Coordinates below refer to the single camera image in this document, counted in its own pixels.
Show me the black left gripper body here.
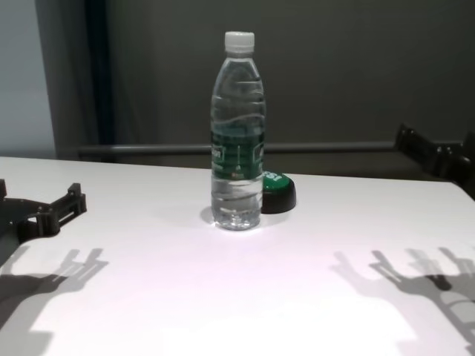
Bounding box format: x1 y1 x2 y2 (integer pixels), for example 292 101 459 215
0 197 51 268

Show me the dark vertical frame post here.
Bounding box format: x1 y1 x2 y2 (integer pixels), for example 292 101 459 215
84 0 116 164

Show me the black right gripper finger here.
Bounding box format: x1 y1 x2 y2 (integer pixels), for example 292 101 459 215
461 131 475 164
393 122 445 178

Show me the thin grey horizontal rail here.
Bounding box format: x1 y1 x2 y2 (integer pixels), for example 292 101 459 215
77 141 400 156

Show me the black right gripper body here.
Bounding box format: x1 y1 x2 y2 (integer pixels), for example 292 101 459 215
434 143 475 201

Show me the green YES button black base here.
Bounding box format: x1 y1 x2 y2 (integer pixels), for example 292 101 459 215
261 171 298 214

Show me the clear water bottle green label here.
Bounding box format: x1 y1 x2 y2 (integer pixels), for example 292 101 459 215
209 31 268 231

